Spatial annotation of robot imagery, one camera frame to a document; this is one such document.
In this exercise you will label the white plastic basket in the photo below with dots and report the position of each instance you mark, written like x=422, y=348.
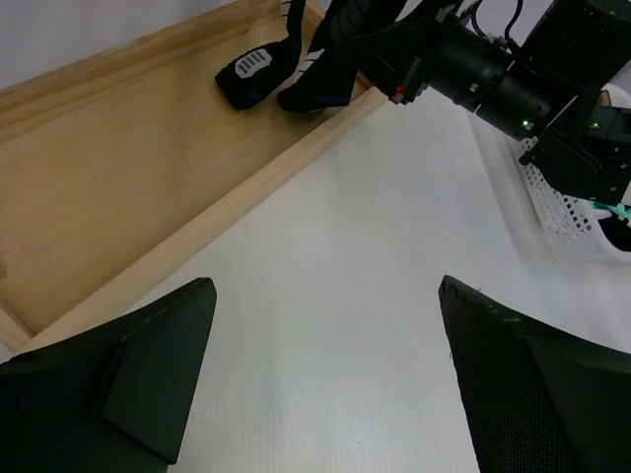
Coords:
x=540, y=220

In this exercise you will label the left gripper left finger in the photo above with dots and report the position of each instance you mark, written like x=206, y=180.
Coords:
x=115, y=398

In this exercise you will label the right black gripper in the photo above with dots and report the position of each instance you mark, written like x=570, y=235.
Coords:
x=433, y=48

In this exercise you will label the black sport sock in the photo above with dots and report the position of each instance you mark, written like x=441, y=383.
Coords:
x=254, y=75
x=323, y=79

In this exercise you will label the wooden hanging rack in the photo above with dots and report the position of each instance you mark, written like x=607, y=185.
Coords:
x=118, y=168

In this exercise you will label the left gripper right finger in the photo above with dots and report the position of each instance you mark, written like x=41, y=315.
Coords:
x=536, y=398

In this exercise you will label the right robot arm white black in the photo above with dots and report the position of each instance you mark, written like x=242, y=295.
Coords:
x=576, y=47

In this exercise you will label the mint green sock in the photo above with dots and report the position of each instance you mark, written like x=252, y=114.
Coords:
x=620, y=212

